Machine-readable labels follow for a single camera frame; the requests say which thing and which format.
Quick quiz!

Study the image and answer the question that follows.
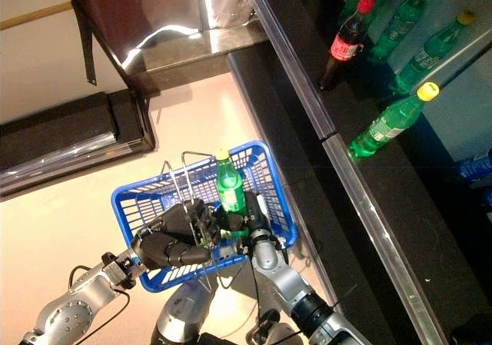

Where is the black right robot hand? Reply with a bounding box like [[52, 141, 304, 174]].
[[213, 191, 274, 246]]

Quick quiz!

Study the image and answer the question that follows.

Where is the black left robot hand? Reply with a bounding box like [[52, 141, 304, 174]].
[[132, 197, 220, 271]]

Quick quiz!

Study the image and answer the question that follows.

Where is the blue plastic shopping basket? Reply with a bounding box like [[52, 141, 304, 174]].
[[110, 140, 299, 294]]

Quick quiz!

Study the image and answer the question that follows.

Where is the grey left robot leg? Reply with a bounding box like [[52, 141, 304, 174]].
[[149, 281, 218, 345]]

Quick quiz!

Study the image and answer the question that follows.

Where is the grey robot leg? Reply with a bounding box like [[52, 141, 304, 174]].
[[245, 321, 308, 345], [149, 281, 218, 345]]

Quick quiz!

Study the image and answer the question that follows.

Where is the black right robot foot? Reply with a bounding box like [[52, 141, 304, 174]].
[[251, 309, 281, 337]]

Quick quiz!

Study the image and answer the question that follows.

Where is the black shelf base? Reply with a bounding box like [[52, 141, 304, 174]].
[[226, 41, 397, 345]]

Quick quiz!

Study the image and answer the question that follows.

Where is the grey right robot leg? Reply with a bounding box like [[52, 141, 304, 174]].
[[245, 321, 308, 345]]

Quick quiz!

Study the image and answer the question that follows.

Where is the low black shelf unit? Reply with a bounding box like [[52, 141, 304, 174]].
[[0, 89, 157, 198]]

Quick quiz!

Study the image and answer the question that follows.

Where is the Coca-Cola bottle red cap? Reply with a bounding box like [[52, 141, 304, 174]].
[[317, 0, 377, 91]]

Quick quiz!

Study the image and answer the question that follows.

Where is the Pepsi bottle blue label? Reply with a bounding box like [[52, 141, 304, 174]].
[[455, 154, 492, 187]]

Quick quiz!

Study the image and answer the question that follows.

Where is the reflective metal end panel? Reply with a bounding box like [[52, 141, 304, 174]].
[[57, 0, 266, 96]]

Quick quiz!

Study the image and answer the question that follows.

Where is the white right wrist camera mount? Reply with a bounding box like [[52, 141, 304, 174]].
[[255, 194, 271, 223]]

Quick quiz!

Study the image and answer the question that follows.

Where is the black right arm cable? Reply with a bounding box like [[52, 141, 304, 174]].
[[249, 260, 270, 323]]

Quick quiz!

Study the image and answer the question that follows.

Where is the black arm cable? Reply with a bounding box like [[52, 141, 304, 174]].
[[68, 264, 131, 345], [249, 260, 270, 323]]

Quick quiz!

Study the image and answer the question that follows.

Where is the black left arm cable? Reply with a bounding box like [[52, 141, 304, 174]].
[[68, 264, 131, 345]]

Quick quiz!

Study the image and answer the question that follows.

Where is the black shelf board clear rail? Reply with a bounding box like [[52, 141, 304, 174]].
[[236, 0, 492, 345]]

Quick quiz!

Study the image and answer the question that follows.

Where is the dark hanging strap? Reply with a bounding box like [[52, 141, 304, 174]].
[[75, 6, 98, 87]]

